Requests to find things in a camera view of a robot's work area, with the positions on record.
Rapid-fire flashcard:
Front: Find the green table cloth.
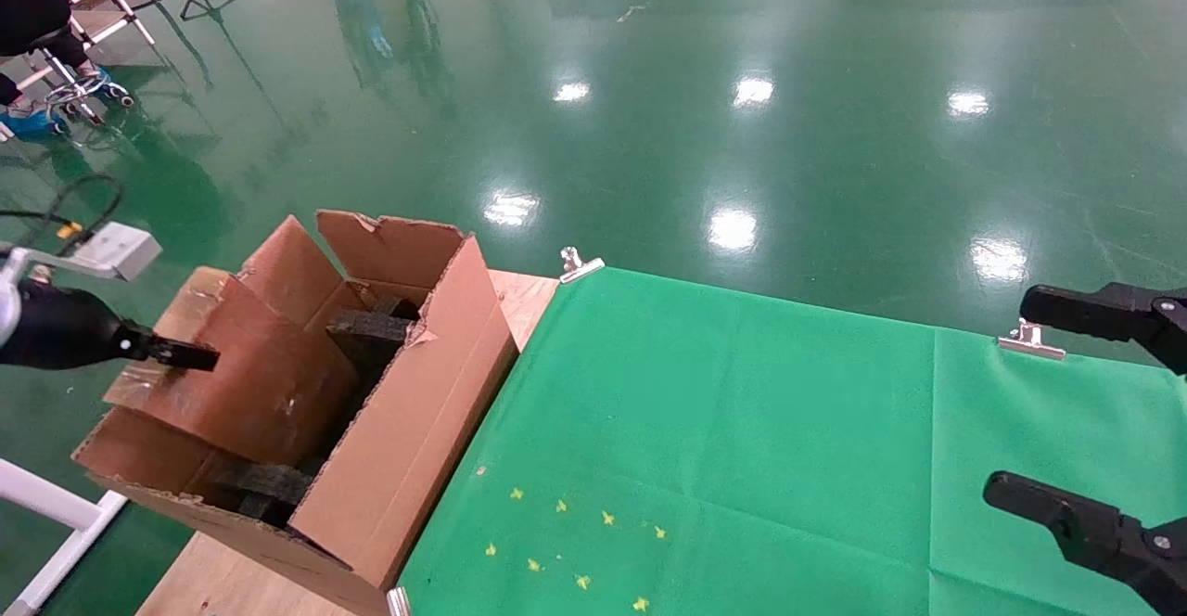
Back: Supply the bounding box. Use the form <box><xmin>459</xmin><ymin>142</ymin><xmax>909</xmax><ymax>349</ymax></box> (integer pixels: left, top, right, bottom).
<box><xmin>399</xmin><ymin>266</ymin><xmax>1187</xmax><ymax>616</ymax></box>

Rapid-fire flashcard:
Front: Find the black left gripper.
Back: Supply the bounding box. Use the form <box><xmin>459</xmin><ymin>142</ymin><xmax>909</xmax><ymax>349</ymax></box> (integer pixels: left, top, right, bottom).
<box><xmin>0</xmin><ymin>280</ymin><xmax>222</xmax><ymax>373</ymax></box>

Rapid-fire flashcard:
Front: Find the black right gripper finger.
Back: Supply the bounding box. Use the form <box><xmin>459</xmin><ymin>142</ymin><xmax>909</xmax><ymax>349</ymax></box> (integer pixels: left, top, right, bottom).
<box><xmin>983</xmin><ymin>469</ymin><xmax>1187</xmax><ymax>616</ymax></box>
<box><xmin>1018</xmin><ymin>281</ymin><xmax>1187</xmax><ymax>377</ymax></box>

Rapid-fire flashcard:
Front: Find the blue shoe cover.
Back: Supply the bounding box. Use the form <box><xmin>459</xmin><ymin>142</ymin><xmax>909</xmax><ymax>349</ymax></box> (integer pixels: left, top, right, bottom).
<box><xmin>0</xmin><ymin>101</ymin><xmax>71</xmax><ymax>143</ymax></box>

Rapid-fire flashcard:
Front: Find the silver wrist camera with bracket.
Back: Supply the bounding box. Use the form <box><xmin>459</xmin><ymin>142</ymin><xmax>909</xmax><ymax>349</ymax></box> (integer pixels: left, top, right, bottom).
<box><xmin>0</xmin><ymin>221</ymin><xmax>164</xmax><ymax>284</ymax></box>

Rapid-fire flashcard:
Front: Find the chrome wheeled stool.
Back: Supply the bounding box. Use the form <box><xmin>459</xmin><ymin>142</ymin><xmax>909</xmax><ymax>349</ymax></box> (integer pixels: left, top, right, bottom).
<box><xmin>37</xmin><ymin>41</ymin><xmax>138</xmax><ymax>128</ymax></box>

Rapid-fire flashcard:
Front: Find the large open brown carton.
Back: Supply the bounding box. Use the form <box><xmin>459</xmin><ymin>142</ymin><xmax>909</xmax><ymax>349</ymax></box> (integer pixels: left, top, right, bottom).
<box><xmin>72</xmin><ymin>209</ymin><xmax>521</xmax><ymax>616</ymax></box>

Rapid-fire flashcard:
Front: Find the white metal frame bar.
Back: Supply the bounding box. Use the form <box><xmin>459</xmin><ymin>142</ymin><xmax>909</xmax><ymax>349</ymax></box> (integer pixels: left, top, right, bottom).
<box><xmin>0</xmin><ymin>457</ymin><xmax>132</xmax><ymax>616</ymax></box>

